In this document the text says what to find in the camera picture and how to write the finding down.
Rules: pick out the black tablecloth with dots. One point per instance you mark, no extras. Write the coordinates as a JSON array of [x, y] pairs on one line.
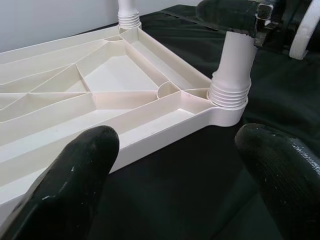
[[187, 187]]

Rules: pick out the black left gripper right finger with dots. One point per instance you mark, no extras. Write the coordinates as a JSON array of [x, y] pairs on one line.
[[287, 180]]

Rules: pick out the white plastic tabletop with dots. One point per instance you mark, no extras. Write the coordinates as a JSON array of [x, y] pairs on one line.
[[112, 75]]

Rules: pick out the white plastic table leg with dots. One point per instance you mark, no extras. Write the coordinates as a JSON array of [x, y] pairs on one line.
[[127, 10], [235, 62]]

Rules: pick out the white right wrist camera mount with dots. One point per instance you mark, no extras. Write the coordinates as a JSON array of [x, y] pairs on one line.
[[303, 30]]

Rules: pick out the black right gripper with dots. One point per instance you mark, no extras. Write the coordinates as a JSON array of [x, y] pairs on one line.
[[277, 30]]

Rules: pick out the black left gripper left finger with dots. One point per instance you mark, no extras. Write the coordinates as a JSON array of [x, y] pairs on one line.
[[62, 187]]

